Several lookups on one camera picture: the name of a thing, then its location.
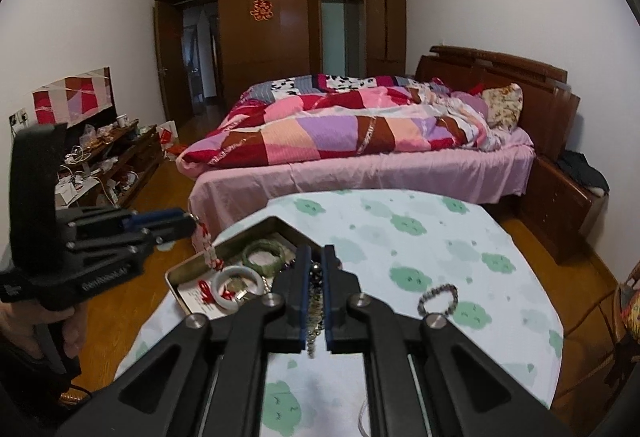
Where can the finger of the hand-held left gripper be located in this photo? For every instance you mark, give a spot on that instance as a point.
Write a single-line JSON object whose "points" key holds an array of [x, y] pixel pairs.
{"points": [[170, 234], [160, 218]]}

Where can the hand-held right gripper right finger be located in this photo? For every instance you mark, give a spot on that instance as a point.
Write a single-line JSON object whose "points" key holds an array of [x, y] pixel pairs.
{"points": [[329, 297]]}

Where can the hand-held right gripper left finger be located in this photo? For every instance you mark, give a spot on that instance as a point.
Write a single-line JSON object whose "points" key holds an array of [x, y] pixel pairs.
{"points": [[301, 297]]}

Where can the red and white bead strand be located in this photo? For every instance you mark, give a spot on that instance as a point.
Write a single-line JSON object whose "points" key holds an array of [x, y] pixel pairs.
{"points": [[205, 237]]}

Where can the gold metal tin box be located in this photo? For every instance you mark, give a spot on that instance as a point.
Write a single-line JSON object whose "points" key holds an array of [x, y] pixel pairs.
{"points": [[175, 289]]}

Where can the white jade bangle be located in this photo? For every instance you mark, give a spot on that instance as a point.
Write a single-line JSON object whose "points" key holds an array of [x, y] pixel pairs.
{"points": [[239, 270]]}

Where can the person's left hand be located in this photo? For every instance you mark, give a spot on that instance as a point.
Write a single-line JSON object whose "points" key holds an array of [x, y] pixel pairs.
{"points": [[72, 332]]}

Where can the green jade bangle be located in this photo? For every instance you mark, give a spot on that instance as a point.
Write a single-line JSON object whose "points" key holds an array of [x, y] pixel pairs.
{"points": [[255, 262]]}

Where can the low wooden cabinet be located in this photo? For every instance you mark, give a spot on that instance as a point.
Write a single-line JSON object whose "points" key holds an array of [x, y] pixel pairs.
{"points": [[145, 152]]}

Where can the white paper bag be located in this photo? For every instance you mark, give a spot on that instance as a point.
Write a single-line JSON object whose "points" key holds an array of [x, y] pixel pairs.
{"points": [[167, 137]]}

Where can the green cloud print tablecloth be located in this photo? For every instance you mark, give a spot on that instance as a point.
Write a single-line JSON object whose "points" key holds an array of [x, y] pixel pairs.
{"points": [[425, 242]]}

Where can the television under patchwork cloth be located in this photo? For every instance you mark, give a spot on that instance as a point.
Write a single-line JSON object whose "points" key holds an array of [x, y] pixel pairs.
{"points": [[75, 97]]}

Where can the bed with pink sheet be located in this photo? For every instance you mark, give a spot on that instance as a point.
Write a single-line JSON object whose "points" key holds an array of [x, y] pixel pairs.
{"points": [[375, 172]]}

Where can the patchwork quilt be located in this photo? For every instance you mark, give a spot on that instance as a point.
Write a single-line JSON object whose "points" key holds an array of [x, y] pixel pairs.
{"points": [[325, 132]]}

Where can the brown wooden wardrobe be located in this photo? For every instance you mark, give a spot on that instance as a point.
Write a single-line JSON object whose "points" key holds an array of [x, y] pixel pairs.
{"points": [[280, 42]]}

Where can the wooden nightstand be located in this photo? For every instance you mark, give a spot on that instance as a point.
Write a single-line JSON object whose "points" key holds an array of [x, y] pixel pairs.
{"points": [[555, 207]]}

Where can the floral pillow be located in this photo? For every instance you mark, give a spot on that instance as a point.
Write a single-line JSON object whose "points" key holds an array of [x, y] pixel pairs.
{"points": [[502, 107]]}

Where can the dark clothes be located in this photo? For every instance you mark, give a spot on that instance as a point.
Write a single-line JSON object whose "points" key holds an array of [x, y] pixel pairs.
{"points": [[582, 172]]}

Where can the wooden headboard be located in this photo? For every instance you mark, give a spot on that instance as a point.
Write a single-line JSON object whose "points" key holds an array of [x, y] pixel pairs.
{"points": [[545, 102]]}

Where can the colourful patterned cushion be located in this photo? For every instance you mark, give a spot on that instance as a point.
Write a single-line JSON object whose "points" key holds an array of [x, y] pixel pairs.
{"points": [[631, 309]]}

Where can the wall socket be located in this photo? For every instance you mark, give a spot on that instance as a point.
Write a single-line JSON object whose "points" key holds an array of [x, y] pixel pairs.
{"points": [[17, 118]]}

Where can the red paper wall decoration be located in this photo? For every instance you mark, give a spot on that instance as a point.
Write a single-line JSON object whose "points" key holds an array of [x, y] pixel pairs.
{"points": [[261, 9]]}

